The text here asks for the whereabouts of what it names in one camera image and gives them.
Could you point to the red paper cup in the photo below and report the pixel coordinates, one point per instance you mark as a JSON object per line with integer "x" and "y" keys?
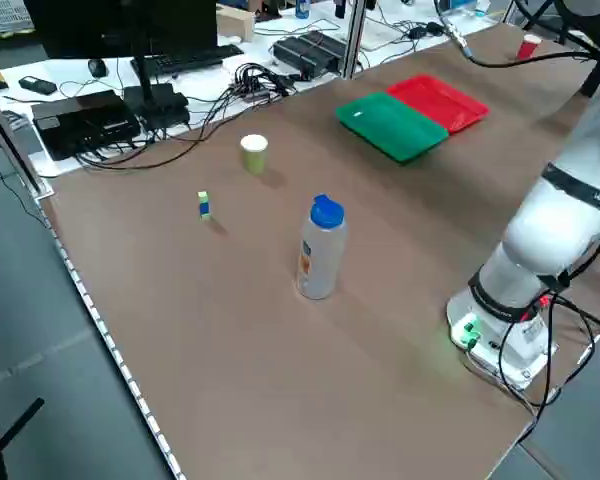
{"x": 527, "y": 49}

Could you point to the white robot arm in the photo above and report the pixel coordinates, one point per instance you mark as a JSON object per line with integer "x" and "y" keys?
{"x": 545, "y": 230}

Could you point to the green plastic tray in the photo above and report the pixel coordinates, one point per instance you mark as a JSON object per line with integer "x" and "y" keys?
{"x": 390, "y": 125}

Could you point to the red plastic tray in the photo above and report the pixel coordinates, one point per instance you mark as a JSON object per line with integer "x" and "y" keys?
{"x": 442, "y": 102}

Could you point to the clear bottle blue lid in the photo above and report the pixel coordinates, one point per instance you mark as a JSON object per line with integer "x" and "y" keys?
{"x": 321, "y": 255}

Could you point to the green and blue block stack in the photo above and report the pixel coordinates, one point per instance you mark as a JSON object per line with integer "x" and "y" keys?
{"x": 204, "y": 206}

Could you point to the black hub with plugs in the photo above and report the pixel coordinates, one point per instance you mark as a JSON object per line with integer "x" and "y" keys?
{"x": 260, "y": 80}

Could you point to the small black electronics box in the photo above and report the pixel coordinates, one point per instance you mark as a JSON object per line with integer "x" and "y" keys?
{"x": 167, "y": 117}

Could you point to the black finned power unit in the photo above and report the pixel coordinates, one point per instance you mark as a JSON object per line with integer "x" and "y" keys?
{"x": 310, "y": 52}

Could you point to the black keyboard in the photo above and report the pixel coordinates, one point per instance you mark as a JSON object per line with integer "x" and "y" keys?
{"x": 190, "y": 59}

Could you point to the cardboard box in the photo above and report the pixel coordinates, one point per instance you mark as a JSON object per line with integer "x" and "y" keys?
{"x": 236, "y": 22}

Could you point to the blue drink can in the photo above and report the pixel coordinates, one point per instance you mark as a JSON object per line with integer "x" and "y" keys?
{"x": 303, "y": 8}

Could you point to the black power adapter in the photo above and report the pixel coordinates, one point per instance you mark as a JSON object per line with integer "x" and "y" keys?
{"x": 427, "y": 30}

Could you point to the large black electronics box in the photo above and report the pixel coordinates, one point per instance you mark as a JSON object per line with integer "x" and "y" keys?
{"x": 82, "y": 122}

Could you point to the black computer mouse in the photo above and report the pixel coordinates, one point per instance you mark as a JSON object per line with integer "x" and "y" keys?
{"x": 97, "y": 67}

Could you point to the black computer monitor with stand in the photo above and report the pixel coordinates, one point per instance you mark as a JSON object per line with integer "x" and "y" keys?
{"x": 125, "y": 25}

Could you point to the aluminium framed clear panel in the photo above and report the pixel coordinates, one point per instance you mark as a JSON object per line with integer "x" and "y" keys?
{"x": 15, "y": 145}

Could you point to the small flat black device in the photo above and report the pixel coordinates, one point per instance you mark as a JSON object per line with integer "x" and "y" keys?
{"x": 37, "y": 85}

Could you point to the black tripod legs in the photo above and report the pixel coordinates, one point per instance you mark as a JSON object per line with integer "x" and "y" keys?
{"x": 540, "y": 12}

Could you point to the aluminium profile post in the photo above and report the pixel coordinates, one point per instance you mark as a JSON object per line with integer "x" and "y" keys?
{"x": 354, "y": 40}

